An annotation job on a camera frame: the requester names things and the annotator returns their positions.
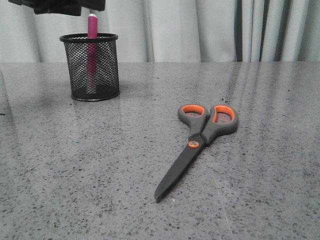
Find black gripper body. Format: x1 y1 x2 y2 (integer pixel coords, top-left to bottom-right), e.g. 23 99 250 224
8 0 105 16

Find magenta pen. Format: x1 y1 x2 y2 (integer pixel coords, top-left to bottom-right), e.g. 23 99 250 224
86 13 98 95

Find grey and orange scissors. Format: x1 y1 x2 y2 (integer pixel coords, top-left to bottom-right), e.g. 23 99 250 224
154 104 239 203

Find black mesh pen cup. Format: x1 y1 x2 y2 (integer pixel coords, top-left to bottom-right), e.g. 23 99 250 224
59 33 120 102

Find grey curtain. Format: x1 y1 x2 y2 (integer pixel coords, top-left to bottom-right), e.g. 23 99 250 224
0 0 320 63

